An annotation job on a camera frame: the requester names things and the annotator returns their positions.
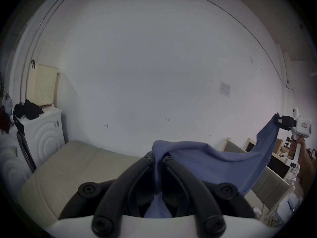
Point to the bed with beige sheet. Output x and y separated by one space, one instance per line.
74 167

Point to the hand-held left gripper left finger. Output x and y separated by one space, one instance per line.
116 190

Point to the person's right hand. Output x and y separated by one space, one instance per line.
295 146

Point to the cream perforated board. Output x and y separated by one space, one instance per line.
42 84

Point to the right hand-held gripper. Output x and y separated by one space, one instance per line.
302 126

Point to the beige padded headboard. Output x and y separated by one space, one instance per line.
267 185

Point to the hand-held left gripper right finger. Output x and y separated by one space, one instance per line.
190 182

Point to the white paper notice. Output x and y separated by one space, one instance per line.
224 89

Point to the person's right forearm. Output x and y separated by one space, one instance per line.
307 167

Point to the white washing machine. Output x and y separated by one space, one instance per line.
42 137
12 157

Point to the blue shirt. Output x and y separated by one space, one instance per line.
210 162

